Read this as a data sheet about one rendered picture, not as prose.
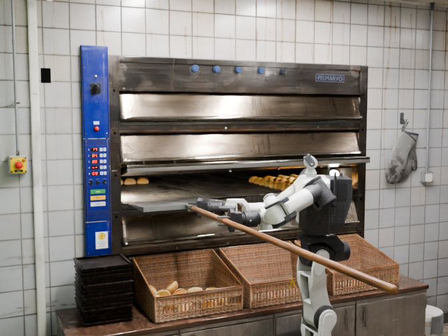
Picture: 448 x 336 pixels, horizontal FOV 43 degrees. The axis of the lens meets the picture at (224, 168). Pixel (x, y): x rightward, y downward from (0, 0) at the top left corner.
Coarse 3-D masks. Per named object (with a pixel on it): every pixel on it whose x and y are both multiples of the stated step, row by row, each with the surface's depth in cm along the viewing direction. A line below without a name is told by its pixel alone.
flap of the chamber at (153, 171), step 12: (144, 168) 342; (156, 168) 345; (168, 168) 348; (180, 168) 351; (192, 168) 354; (204, 168) 357; (216, 168) 360; (228, 168) 364; (240, 168) 370; (252, 168) 377; (264, 168) 385; (276, 168) 393; (288, 168) 401
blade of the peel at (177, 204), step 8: (168, 200) 371; (176, 200) 371; (184, 200) 371; (192, 200) 371; (208, 200) 371; (136, 208) 341; (144, 208) 328; (152, 208) 330; (160, 208) 332; (168, 208) 334; (176, 208) 337; (184, 208) 339
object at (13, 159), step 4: (8, 156) 322; (12, 156) 318; (16, 156) 319; (20, 156) 320; (24, 156) 320; (8, 160) 322; (12, 160) 318; (16, 160) 318; (20, 160) 319; (12, 164) 318; (24, 164) 320; (12, 168) 318; (16, 168) 319; (24, 168) 320; (12, 172) 318; (16, 172) 319; (20, 172) 320; (24, 172) 321
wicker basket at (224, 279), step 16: (144, 256) 358; (160, 256) 362; (176, 256) 367; (192, 256) 371; (208, 256) 375; (144, 272) 356; (160, 272) 360; (176, 272) 364; (192, 272) 369; (208, 272) 373; (224, 272) 360; (144, 288) 334; (160, 288) 359; (224, 288) 331; (240, 288) 336; (144, 304) 334; (160, 304) 316; (176, 304) 320; (192, 304) 324; (224, 304) 332; (240, 304) 337; (160, 320) 317; (176, 320) 321
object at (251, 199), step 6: (354, 192) 424; (210, 198) 382; (216, 198) 382; (222, 198) 382; (228, 198) 382; (234, 198) 384; (240, 198) 386; (246, 198) 388; (252, 198) 390; (258, 198) 391; (126, 204) 357; (126, 210) 354; (132, 210) 356; (138, 210) 357
